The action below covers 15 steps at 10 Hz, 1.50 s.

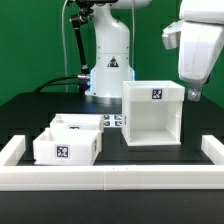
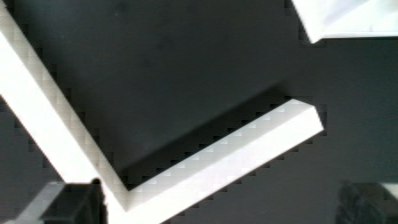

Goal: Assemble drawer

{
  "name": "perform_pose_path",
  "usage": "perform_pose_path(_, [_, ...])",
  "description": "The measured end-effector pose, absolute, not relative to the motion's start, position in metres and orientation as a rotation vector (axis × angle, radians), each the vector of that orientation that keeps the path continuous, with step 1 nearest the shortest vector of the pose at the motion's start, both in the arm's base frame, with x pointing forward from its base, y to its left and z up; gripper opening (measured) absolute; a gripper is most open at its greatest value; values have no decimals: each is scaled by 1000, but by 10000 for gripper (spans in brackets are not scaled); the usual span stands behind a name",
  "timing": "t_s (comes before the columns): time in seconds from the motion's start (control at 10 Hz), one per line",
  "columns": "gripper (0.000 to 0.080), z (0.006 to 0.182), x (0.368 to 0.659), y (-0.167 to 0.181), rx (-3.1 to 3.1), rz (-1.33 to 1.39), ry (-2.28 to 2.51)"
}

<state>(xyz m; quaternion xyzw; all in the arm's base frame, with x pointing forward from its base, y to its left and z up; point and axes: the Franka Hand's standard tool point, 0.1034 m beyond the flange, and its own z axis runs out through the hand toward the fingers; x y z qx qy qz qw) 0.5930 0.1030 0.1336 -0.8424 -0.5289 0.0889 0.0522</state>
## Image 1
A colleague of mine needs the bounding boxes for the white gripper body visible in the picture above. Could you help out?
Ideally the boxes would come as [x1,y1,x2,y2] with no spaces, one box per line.
[178,21,224,91]

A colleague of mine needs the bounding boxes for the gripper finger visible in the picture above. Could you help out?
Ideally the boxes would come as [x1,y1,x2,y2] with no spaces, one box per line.
[188,88,202,101]

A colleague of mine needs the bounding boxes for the white drawer cabinet box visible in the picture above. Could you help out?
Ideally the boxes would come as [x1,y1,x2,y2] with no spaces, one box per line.
[122,81,185,146]

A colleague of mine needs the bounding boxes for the white front drawer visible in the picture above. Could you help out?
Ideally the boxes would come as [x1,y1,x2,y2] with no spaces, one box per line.
[33,128,102,166]

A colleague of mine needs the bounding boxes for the white drawer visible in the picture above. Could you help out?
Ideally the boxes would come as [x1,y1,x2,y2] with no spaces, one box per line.
[33,128,102,166]
[50,114,104,132]

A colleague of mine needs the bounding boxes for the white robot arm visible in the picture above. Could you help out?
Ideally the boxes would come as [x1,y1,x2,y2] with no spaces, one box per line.
[69,0,224,103]

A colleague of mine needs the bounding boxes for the white rear drawer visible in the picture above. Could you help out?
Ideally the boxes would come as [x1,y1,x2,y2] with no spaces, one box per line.
[50,114,104,132]

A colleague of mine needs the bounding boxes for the paper sheet with markers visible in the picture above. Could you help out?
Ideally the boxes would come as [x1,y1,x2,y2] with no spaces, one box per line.
[104,114,122,128]

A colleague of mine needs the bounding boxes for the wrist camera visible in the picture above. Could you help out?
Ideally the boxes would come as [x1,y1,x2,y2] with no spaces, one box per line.
[162,21,183,50]

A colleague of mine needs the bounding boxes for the grey thin cable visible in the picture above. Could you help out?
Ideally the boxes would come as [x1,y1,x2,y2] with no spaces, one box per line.
[61,0,71,94]

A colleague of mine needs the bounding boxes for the white U-shaped border frame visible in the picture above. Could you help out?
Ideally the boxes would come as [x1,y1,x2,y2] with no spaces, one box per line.
[0,135,224,191]

